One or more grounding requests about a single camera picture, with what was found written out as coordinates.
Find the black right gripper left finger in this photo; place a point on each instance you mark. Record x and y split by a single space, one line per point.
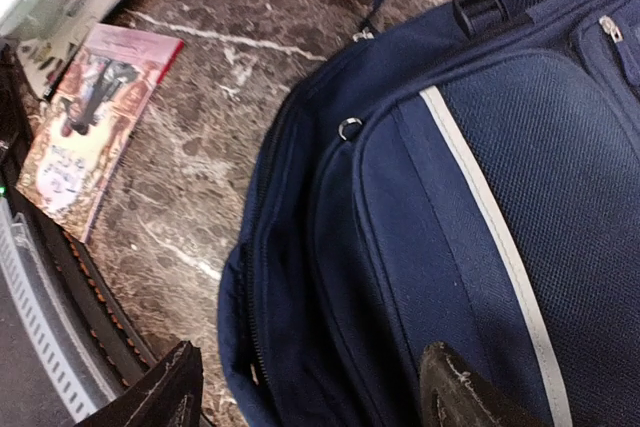
169 394

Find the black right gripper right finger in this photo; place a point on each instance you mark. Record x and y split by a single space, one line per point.
452 394

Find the navy blue student backpack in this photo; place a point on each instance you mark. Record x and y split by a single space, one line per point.
470 176

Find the patterned notebook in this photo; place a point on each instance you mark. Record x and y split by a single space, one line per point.
87 126

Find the floral square plate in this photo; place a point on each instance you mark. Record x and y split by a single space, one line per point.
70 12

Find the white slotted cable duct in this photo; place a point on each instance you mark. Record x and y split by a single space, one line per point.
58 350

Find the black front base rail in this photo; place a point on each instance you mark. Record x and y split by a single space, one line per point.
99 322

